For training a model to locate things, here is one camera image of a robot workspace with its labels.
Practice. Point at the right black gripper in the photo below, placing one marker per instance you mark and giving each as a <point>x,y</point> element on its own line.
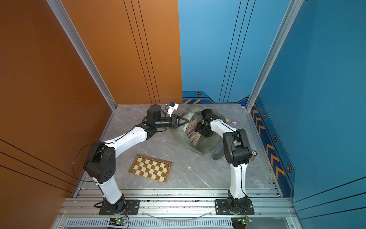
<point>198,128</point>

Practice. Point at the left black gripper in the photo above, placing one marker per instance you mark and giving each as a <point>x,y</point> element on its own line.
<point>174,121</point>

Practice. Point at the olive green tote bag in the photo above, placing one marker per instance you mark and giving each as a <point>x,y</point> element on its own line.
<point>212,145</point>

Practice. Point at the light wooden folding fan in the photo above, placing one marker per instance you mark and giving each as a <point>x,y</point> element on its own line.
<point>235,124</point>

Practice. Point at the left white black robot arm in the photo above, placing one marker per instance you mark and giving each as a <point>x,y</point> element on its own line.
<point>100,163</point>

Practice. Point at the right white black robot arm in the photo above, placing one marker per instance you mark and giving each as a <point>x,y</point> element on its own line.
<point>237,152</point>

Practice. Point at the wooden chessboard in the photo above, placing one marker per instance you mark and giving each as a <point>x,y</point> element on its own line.
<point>151,168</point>

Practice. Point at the right green circuit board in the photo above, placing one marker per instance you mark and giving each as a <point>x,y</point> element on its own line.
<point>239,223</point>

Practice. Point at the green circuit board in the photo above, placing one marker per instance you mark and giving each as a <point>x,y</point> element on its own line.
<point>117,222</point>
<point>239,223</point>

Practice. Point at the left green circuit board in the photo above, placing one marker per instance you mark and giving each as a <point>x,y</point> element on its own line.
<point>117,222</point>

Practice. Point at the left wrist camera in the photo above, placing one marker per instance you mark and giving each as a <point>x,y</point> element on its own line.
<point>170,108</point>

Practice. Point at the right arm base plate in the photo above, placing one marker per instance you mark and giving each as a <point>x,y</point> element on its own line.
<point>225,207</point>

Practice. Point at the aluminium front rail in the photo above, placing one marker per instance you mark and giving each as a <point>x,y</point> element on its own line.
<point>178,209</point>

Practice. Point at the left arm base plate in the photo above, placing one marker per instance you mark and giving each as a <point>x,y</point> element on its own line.
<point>128,207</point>

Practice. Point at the right aluminium frame post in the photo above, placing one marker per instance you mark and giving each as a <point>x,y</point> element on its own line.
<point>281,35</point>

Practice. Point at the aluminium frame post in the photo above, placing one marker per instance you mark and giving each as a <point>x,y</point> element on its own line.
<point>281,35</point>
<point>65,21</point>

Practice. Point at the left aluminium frame post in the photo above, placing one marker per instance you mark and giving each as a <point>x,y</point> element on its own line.
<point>65,21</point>

